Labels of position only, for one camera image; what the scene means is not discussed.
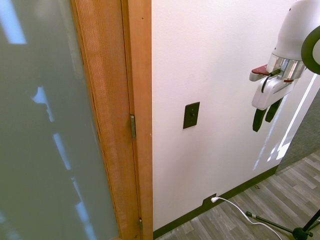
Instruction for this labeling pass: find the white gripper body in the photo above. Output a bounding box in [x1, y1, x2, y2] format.
[251, 77, 297, 110]

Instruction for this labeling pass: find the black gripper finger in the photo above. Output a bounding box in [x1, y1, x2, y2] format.
[264, 97, 282, 123]
[252, 108, 265, 133]

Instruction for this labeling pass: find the dark brown baseboard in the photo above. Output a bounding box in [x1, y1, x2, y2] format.
[152, 165, 278, 240]

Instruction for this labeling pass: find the frosted glass wooden door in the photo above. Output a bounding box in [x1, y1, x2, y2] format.
[0, 0, 141, 240]

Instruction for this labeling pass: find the black camera cable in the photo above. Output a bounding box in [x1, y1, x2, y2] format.
[261, 68, 281, 94]

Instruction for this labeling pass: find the red and grey wrist camera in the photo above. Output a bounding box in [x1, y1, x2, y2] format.
[248, 64, 268, 82]

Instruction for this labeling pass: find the dark brown light switch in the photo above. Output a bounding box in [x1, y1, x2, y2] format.
[182, 101, 201, 130]

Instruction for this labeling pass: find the dark brown wall outlet plate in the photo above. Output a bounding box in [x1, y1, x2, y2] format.
[202, 192, 218, 209]

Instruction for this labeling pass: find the white power cable with plug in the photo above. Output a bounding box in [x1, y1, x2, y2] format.
[210, 196, 283, 240]

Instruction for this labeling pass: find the black camera tripod stand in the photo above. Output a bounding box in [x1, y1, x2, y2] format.
[245, 207, 320, 240]

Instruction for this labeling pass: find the wooden door frame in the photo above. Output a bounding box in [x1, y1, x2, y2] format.
[120, 0, 154, 240]

